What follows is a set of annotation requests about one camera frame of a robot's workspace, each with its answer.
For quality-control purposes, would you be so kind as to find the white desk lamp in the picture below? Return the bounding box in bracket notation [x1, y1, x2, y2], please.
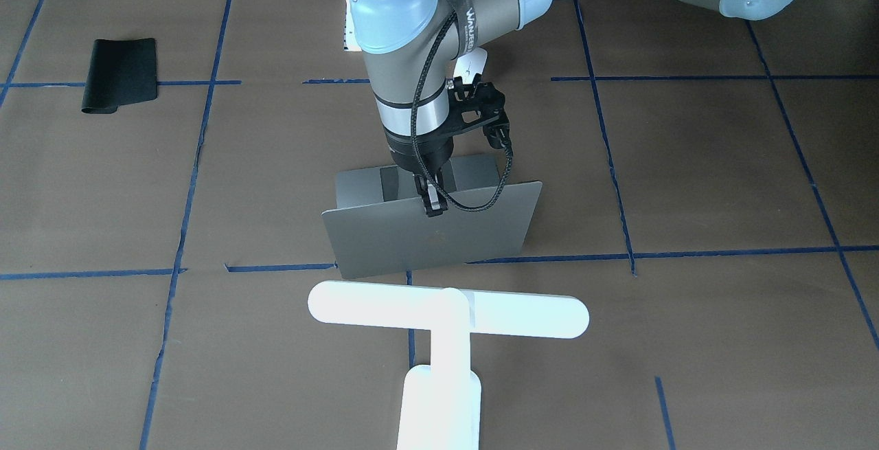
[308, 281, 590, 449]

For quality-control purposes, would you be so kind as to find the white computer mouse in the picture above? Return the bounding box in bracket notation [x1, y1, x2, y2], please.
[453, 48, 488, 85]

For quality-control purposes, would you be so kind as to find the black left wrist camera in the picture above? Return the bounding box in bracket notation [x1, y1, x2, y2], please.
[443, 74, 512, 150]

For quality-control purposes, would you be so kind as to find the black mouse pad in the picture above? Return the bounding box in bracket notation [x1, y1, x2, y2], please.
[80, 38, 158, 114]

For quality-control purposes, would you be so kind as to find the grey laptop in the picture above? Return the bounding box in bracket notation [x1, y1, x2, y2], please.
[321, 165, 543, 279]

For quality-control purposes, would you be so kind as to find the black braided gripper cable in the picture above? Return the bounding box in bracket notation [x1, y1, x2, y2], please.
[411, 0, 515, 214]

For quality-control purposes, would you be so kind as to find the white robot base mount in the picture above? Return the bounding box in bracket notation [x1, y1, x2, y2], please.
[343, 0, 362, 52]

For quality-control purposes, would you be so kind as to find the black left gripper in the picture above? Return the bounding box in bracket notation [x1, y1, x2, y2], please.
[384, 128, 453, 218]

